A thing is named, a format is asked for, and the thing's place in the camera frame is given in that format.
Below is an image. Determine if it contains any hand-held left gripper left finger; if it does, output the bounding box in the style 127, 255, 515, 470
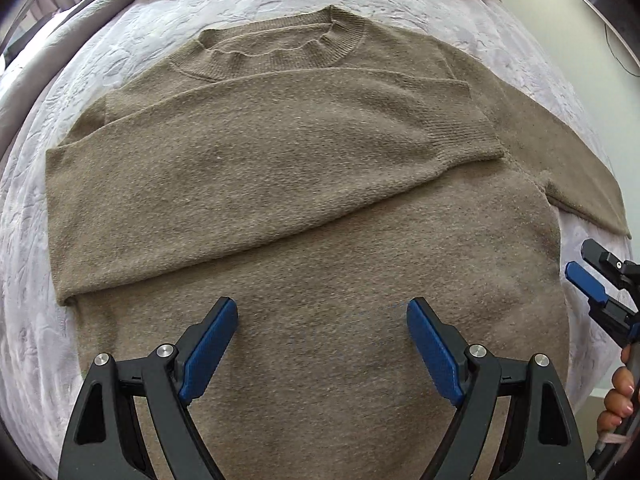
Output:
57, 296, 238, 480

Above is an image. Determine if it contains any brown knit sweater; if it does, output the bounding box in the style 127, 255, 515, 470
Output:
45, 5, 632, 480

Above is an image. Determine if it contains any thin black cable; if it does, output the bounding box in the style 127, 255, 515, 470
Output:
605, 22, 640, 71

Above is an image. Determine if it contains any grey duvet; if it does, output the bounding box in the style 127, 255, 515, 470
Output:
0, 0, 151, 136

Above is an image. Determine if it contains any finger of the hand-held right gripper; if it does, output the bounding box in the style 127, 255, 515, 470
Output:
565, 261, 640, 348
582, 239, 640, 288

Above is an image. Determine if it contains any person's right hand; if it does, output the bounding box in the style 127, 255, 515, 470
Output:
597, 345, 636, 433

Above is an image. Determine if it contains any lavender embossed blanket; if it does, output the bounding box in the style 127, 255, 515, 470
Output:
0, 0, 640, 480

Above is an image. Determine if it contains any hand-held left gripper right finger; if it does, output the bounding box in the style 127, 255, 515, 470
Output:
406, 296, 587, 480

